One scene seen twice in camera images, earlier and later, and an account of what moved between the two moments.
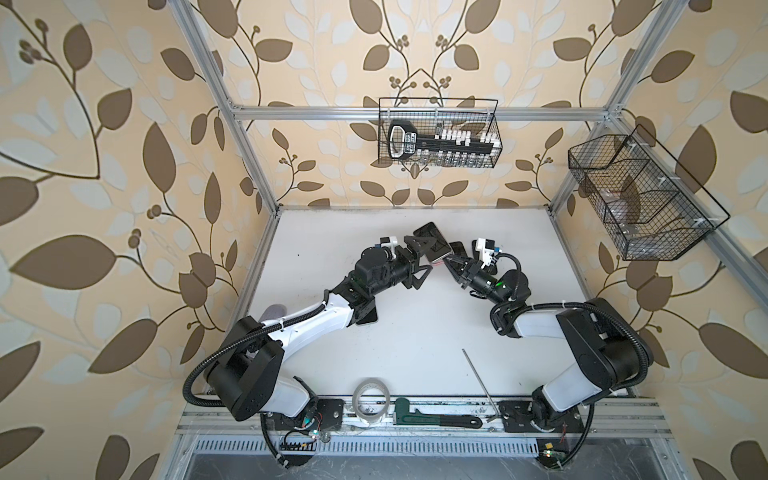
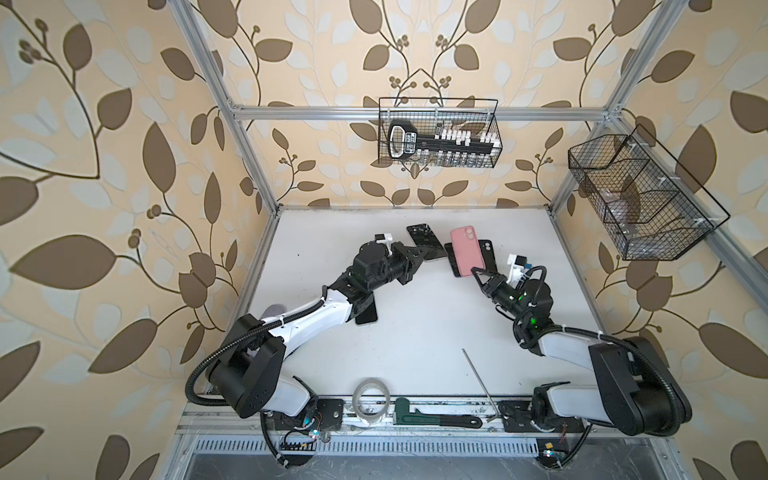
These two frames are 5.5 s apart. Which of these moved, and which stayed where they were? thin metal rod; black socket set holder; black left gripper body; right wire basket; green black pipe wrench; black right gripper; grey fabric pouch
Moved: black right gripper
Stayed: grey fabric pouch; thin metal rod; black left gripper body; right wire basket; black socket set holder; green black pipe wrench
